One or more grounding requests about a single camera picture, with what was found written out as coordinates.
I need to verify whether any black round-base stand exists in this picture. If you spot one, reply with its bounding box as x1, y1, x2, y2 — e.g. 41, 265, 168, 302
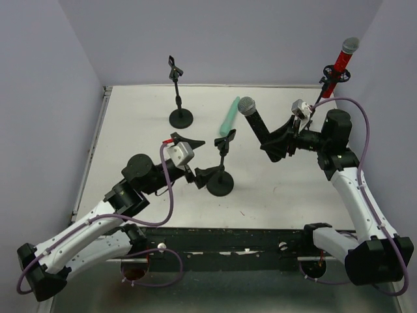
168, 55, 194, 129
207, 129, 237, 197

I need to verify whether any black microphone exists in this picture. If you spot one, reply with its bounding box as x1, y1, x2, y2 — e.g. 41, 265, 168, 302
237, 97, 270, 145

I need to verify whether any teal microphone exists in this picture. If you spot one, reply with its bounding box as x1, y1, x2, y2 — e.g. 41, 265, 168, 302
219, 97, 240, 137

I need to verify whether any black tripod shock-mount stand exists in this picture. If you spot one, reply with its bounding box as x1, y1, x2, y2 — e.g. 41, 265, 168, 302
315, 65, 351, 105

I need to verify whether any red rhinestone microphone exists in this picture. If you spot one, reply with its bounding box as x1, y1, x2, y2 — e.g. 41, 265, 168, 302
321, 37, 361, 99

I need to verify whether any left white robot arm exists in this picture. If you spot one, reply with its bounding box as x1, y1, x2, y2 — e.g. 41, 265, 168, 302
16, 132, 205, 302

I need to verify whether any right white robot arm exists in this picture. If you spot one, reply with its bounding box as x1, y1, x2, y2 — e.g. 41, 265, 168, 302
261, 109, 414, 286

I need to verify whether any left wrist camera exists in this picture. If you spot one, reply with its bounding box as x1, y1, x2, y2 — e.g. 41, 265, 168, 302
167, 142, 195, 170

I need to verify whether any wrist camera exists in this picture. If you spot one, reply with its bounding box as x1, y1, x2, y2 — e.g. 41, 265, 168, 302
167, 142, 195, 170
291, 99, 313, 132

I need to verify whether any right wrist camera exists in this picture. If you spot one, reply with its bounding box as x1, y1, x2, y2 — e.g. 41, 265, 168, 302
291, 99, 313, 132

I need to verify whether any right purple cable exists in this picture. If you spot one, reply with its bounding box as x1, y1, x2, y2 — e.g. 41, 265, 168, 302
298, 97, 410, 297

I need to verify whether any purple cable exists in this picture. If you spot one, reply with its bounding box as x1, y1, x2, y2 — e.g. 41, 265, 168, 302
298, 97, 410, 297
16, 138, 184, 296

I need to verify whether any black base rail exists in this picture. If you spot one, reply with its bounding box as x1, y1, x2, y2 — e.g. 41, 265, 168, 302
107, 226, 352, 273

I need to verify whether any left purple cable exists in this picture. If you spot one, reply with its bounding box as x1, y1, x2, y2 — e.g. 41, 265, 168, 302
16, 138, 184, 296

